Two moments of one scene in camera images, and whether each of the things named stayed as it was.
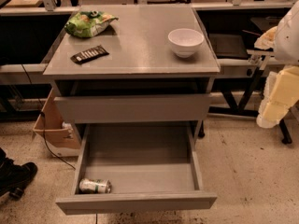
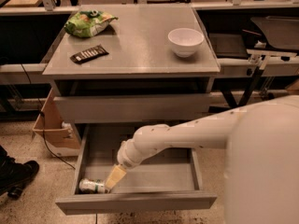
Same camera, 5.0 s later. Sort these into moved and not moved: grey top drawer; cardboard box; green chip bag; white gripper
Moved: white gripper
Not moved: cardboard box; green chip bag; grey top drawer
